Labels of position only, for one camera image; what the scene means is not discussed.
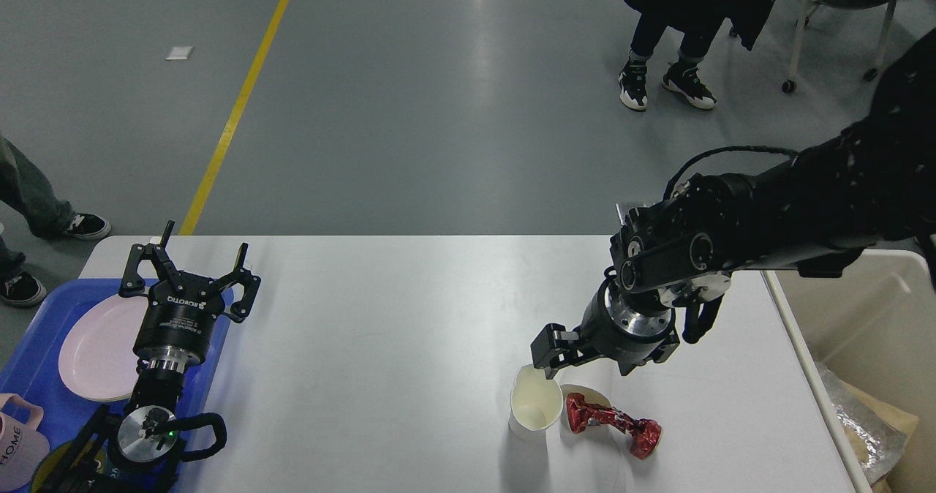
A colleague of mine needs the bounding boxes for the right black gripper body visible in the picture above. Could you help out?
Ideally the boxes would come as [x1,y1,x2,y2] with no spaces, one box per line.
[579,279,676,363]

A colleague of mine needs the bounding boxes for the white paper on floor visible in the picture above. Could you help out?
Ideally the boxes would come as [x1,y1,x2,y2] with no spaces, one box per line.
[165,45,194,61]

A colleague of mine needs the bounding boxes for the red foil wrapper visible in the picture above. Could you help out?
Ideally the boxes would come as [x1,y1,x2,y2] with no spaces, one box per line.
[565,392,663,460]

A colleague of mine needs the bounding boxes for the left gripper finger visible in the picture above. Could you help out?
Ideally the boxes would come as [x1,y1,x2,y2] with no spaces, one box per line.
[213,242,262,323]
[118,220,184,298]

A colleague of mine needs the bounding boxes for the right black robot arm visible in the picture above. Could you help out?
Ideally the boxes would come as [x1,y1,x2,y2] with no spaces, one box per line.
[531,32,935,379]

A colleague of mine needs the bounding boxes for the person in black coat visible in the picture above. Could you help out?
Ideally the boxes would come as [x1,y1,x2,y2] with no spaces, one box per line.
[618,0,776,112]

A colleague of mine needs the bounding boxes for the brown paper bag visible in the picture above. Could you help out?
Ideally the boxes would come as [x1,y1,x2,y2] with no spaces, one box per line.
[845,382,919,492]

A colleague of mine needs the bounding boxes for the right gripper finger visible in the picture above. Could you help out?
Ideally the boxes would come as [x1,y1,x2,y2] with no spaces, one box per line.
[618,332,681,377]
[529,323,603,380]

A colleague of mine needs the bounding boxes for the pink mug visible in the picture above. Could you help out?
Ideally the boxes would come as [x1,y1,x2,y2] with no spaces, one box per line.
[1,393,50,492]

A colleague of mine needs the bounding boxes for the pink plate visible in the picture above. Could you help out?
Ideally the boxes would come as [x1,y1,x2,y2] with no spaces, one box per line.
[58,294,149,402]

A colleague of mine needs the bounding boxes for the shoe at edge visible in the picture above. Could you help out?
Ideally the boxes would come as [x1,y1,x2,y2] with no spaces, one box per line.
[0,136,113,241]
[1,238,47,309]

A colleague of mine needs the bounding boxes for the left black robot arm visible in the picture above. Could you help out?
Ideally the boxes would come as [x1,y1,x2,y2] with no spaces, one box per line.
[32,221,261,492]

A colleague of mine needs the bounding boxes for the aluminium foil sheet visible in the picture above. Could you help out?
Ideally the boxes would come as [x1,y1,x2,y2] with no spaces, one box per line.
[816,363,908,484]

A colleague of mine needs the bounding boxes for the lying white paper cup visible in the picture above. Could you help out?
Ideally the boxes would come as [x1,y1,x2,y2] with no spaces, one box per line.
[559,384,611,434]

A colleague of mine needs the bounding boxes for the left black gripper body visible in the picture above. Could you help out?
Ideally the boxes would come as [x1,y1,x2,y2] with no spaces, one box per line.
[133,272,225,373]

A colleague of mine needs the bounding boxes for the left metal floor plate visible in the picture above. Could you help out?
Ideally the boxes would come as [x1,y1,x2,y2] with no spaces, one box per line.
[616,202,643,225]

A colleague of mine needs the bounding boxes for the dark teal mug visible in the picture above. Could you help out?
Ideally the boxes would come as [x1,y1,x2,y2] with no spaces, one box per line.
[28,440,108,492]

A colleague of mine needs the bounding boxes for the white paper cup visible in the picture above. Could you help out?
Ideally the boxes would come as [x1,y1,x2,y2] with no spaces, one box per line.
[559,384,611,434]
[508,364,564,442]

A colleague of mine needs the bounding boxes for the beige plastic bin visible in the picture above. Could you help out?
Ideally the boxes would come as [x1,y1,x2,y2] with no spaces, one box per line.
[763,249,935,492]

